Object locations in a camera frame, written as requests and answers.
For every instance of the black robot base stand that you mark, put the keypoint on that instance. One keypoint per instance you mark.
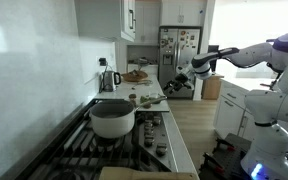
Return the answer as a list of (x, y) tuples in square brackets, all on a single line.
[(235, 158)]

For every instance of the wooden spatula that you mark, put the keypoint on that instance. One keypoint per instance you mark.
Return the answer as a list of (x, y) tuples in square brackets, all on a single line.
[(121, 173)]

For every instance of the green vegetable pieces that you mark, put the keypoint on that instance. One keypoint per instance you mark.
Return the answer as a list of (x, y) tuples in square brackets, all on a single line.
[(144, 99)]

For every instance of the wooden side cabinet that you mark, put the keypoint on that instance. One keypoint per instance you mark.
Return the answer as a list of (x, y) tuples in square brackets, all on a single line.
[(211, 87)]

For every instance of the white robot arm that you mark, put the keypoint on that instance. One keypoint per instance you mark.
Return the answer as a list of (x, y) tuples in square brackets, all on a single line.
[(268, 108)]

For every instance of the wicker basket with handle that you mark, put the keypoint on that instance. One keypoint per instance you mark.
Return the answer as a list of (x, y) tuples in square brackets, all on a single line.
[(135, 76)]

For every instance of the white cutting board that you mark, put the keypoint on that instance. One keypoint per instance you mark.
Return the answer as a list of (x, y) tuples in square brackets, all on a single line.
[(155, 105)]

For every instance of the small white cup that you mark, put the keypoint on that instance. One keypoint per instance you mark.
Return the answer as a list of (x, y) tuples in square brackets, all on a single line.
[(153, 96)]

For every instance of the stainless steel refrigerator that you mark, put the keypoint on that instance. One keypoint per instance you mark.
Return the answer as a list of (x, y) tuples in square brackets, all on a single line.
[(177, 46)]

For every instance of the white cooking pot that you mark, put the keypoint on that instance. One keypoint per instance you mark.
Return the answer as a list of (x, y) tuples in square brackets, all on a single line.
[(115, 118)]

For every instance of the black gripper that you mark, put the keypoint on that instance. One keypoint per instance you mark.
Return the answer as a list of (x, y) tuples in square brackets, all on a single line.
[(179, 82)]

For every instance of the black gas stovetop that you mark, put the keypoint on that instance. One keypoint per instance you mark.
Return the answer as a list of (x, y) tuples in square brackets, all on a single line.
[(81, 153)]

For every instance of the steel electric kettle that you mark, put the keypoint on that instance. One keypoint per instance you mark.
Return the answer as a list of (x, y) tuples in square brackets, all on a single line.
[(111, 80)]

